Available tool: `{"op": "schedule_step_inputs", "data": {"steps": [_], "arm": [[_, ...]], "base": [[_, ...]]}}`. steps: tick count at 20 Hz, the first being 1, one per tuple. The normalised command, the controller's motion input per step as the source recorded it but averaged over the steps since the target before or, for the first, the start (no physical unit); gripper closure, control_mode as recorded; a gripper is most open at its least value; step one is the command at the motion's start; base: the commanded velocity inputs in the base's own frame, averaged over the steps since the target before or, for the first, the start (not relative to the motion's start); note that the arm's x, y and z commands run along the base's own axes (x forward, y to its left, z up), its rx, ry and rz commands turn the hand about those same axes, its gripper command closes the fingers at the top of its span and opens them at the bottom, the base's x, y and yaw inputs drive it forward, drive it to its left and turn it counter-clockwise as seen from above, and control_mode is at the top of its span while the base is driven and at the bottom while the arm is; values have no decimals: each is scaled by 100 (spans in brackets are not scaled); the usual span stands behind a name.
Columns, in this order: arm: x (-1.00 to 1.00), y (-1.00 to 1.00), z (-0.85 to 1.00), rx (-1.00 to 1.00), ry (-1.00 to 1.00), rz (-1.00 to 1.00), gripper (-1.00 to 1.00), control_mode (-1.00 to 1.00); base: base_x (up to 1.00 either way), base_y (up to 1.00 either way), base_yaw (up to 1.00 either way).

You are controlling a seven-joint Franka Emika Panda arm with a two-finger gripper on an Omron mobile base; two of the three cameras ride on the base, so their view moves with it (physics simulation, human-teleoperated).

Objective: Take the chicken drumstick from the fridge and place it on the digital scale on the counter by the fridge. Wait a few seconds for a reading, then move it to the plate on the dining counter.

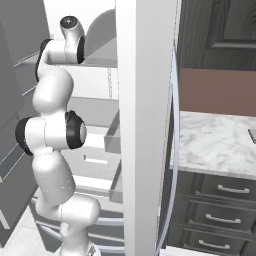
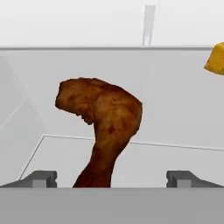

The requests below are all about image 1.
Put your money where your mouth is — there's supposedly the grey fridge door bin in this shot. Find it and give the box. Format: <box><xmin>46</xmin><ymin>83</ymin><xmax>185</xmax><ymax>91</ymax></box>
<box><xmin>103</xmin><ymin>109</ymin><xmax>122</xmax><ymax>155</ymax></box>

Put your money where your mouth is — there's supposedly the white fridge door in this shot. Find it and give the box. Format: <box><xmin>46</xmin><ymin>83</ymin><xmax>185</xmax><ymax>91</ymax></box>
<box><xmin>115</xmin><ymin>0</ymin><xmax>183</xmax><ymax>256</ymax></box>

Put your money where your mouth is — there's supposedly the white fridge crisper drawer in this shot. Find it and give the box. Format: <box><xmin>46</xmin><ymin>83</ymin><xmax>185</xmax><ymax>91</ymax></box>
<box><xmin>67</xmin><ymin>95</ymin><xmax>121</xmax><ymax>130</ymax></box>

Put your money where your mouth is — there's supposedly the glass fridge shelf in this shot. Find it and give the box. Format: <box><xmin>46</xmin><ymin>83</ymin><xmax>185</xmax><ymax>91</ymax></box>
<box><xmin>14</xmin><ymin>51</ymin><xmax>119</xmax><ymax>69</ymax></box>

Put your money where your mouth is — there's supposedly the grey fridge door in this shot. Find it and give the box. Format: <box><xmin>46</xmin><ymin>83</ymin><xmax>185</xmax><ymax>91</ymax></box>
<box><xmin>0</xmin><ymin>0</ymin><xmax>52</xmax><ymax>248</ymax></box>

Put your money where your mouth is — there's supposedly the grey digital scale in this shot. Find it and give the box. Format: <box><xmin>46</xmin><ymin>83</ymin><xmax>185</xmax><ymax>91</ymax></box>
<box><xmin>247</xmin><ymin>128</ymin><xmax>256</xmax><ymax>145</ymax></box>

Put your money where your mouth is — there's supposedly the dark grey drawer front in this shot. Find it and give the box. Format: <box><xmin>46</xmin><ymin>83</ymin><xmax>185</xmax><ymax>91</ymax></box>
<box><xmin>182</xmin><ymin>227</ymin><xmax>255</xmax><ymax>256</ymax></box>
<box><xmin>187</xmin><ymin>198</ymin><xmax>256</xmax><ymax>232</ymax></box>
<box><xmin>199</xmin><ymin>172</ymin><xmax>256</xmax><ymax>202</ymax></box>

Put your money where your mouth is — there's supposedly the dark upper cupboard door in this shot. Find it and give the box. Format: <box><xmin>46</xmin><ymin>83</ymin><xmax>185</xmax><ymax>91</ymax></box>
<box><xmin>177</xmin><ymin>0</ymin><xmax>256</xmax><ymax>72</ymax></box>

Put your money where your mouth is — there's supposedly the pale curved fridge door handle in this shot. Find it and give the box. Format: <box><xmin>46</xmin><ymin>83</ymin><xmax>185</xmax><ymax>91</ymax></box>
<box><xmin>153</xmin><ymin>39</ymin><xmax>181</xmax><ymax>256</ymax></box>

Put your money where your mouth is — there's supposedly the silver drawer handle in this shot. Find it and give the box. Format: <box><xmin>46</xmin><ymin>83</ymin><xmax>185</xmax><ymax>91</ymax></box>
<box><xmin>205</xmin><ymin>213</ymin><xmax>242</xmax><ymax>225</ymax></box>
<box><xmin>217</xmin><ymin>184</ymin><xmax>251</xmax><ymax>195</ymax></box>
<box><xmin>198</xmin><ymin>238</ymin><xmax>231</xmax><ymax>251</ymax></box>

